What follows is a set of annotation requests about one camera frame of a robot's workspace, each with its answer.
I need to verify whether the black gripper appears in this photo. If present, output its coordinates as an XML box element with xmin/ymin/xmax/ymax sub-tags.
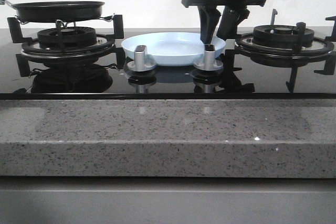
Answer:
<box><xmin>182</xmin><ymin>0</ymin><xmax>266</xmax><ymax>44</ymax></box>

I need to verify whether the black frying pan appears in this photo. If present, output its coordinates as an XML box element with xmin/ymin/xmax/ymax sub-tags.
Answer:
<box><xmin>1</xmin><ymin>0</ymin><xmax>105</xmax><ymax>23</ymax></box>

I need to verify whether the light blue plate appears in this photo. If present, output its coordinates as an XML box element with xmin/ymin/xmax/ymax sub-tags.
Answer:
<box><xmin>121</xmin><ymin>32</ymin><xmax>226</xmax><ymax>67</ymax></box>

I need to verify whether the right silver stove knob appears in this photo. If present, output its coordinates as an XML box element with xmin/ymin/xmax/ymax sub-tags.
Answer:
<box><xmin>193</xmin><ymin>44</ymin><xmax>223</xmax><ymax>71</ymax></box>

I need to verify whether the silver stove knob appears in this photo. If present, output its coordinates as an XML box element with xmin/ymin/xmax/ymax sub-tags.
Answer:
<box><xmin>127</xmin><ymin>45</ymin><xmax>156</xmax><ymax>72</ymax></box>
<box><xmin>193</xmin><ymin>44</ymin><xmax>223</xmax><ymax>71</ymax></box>

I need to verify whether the right black gas burner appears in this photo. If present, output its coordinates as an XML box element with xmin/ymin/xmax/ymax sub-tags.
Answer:
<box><xmin>220</xmin><ymin>9</ymin><xmax>335</xmax><ymax>93</ymax></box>

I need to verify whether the black gas burner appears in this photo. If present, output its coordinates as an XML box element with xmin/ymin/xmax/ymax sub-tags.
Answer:
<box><xmin>7</xmin><ymin>15</ymin><xmax>124</xmax><ymax>77</ymax></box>
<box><xmin>220</xmin><ymin>9</ymin><xmax>335</xmax><ymax>93</ymax></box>

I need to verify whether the black glass cooktop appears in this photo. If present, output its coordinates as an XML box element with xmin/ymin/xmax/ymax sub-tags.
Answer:
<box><xmin>1</xmin><ymin>29</ymin><xmax>335</xmax><ymax>100</ymax></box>

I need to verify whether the left silver stove knob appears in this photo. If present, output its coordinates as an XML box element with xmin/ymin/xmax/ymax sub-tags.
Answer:
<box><xmin>127</xmin><ymin>45</ymin><xmax>156</xmax><ymax>72</ymax></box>

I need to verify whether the left black gas burner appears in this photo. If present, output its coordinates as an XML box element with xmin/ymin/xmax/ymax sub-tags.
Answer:
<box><xmin>7</xmin><ymin>15</ymin><xmax>124</xmax><ymax>77</ymax></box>

